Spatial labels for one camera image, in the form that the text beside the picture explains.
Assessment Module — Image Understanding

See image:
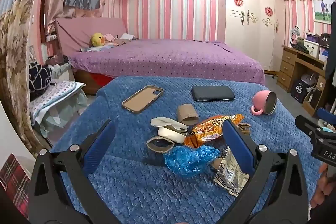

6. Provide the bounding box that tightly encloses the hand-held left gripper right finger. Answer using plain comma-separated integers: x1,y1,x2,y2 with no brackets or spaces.
223,119,310,224

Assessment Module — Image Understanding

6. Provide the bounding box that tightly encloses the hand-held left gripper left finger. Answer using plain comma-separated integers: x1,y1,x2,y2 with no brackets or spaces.
28,119,121,224

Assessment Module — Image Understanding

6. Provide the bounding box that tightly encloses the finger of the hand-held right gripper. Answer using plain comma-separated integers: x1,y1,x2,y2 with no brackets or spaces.
316,107,336,127
295,115,328,141

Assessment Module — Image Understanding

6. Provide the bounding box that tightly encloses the torn cardboard piece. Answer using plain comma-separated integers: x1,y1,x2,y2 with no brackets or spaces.
238,123,251,135

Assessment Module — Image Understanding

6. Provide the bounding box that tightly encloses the small brown cardboard tube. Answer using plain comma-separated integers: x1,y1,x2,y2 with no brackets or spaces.
210,157,223,170

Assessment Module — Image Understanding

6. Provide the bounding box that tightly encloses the orange snack packet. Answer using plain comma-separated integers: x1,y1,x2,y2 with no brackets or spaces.
184,114,245,148

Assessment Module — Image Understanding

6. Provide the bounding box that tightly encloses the printed beige wrapper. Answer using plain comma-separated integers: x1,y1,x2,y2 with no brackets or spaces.
214,147,250,197

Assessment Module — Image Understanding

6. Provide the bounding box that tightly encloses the blue plastic cover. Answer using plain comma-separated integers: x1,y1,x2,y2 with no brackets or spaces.
164,146,220,176

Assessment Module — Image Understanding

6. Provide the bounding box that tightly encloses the round cardboard tube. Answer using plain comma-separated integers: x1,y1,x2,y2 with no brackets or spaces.
176,104,199,125

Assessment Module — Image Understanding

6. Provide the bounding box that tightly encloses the beige face mask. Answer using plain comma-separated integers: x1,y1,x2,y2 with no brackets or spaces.
150,117,189,132

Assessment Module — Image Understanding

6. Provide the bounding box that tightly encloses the person's right hand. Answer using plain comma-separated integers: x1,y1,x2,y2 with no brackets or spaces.
311,163,336,212

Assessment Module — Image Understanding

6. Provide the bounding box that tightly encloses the cardboard box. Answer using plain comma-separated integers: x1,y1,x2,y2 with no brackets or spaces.
302,88,322,109

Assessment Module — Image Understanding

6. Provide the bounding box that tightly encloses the black shopping bag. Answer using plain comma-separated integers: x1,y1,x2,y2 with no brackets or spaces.
291,79,307,101

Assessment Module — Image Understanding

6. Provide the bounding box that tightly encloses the small white fan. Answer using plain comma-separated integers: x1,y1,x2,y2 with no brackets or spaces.
301,73,318,88

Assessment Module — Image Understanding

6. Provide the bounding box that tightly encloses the pale green cloth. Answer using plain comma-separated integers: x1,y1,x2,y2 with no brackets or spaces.
33,90,88,138

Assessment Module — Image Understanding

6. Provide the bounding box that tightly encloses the pink mug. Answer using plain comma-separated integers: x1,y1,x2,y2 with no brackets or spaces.
251,90,277,116

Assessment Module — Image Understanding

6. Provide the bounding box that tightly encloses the black phone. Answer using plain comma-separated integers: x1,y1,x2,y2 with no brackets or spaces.
191,86,235,102

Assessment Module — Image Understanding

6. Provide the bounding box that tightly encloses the beige phone case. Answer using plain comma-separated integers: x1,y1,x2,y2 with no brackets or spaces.
122,85,164,115

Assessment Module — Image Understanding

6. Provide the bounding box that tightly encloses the wooden desk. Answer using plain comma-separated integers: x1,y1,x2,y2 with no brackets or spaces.
276,45,328,117

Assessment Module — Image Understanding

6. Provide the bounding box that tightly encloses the polka dot cushion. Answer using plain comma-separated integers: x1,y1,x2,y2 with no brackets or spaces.
29,81,87,119

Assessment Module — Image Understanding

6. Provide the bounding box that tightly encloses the white storage box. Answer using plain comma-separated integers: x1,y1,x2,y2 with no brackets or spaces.
303,39,321,58

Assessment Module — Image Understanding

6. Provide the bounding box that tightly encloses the dark green cloth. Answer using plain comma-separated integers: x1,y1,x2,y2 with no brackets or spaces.
293,43,310,54

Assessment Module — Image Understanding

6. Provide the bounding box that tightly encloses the dark hanging garment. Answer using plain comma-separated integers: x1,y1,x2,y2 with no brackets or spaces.
325,2,336,80

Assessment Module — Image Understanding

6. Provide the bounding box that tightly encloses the cluttered bedside cabinet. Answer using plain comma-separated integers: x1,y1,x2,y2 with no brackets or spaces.
46,55,72,80

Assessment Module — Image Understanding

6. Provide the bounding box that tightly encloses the navy patterned bag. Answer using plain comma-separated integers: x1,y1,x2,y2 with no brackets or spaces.
28,61,53,94

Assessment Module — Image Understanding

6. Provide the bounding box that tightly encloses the desk lamp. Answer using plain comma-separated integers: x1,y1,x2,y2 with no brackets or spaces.
290,25,302,47

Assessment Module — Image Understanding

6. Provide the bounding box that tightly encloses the colourful patterned cloth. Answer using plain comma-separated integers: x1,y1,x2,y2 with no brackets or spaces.
80,43,116,52

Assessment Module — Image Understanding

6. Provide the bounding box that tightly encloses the white wardrobe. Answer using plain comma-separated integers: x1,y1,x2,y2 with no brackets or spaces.
219,0,286,73

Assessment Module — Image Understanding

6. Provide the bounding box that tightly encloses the red plaid cloth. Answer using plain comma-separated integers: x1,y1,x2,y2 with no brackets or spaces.
0,154,30,216

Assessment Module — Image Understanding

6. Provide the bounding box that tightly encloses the yellow duck plush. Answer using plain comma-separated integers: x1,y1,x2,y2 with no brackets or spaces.
91,32,106,47

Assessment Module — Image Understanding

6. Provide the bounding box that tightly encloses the purple dotted bedspread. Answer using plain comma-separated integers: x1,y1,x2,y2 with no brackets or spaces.
67,38,266,86

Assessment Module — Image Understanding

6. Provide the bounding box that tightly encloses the pink bed headboard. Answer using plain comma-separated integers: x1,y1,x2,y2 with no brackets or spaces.
54,17,128,52

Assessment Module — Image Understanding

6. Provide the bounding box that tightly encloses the floral door curtain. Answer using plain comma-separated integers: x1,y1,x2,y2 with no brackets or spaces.
0,0,57,159

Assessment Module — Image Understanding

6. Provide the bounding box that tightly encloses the wooden bed frame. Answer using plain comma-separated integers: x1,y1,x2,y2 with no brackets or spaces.
75,69,116,95

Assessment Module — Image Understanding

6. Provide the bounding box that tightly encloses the couple wall photo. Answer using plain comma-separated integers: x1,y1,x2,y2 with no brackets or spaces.
312,0,335,23

